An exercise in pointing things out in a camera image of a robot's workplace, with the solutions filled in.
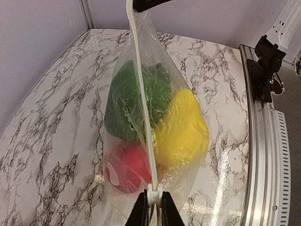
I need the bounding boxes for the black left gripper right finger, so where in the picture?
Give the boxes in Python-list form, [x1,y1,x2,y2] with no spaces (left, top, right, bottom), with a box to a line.
[161,191,185,226]

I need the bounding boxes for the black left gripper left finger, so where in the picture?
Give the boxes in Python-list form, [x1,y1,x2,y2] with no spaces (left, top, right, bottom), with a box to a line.
[126,191,149,226]

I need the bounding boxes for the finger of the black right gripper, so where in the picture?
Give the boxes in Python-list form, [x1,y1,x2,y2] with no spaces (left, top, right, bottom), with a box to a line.
[133,0,171,12]

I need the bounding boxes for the red toy apple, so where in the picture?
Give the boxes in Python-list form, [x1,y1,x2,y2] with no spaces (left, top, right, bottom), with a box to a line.
[106,141,152,194]

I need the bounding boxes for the yellow toy pear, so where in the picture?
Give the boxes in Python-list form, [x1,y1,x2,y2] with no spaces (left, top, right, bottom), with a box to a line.
[152,89,209,168]

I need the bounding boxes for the clear zip top bag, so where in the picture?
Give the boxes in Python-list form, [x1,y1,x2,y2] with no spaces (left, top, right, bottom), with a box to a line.
[104,0,209,216]

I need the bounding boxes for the dark green toy pepper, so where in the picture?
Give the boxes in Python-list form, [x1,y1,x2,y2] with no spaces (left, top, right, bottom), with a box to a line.
[104,60,172,144]

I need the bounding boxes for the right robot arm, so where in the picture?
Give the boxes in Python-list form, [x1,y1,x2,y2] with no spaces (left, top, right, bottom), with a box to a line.
[156,0,301,226]

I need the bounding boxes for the right aluminium frame post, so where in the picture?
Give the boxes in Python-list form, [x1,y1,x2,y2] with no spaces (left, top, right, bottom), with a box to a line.
[79,0,95,30]

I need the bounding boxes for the front aluminium frame rail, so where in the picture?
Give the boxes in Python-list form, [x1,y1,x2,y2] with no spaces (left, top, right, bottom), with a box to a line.
[239,45,291,226]

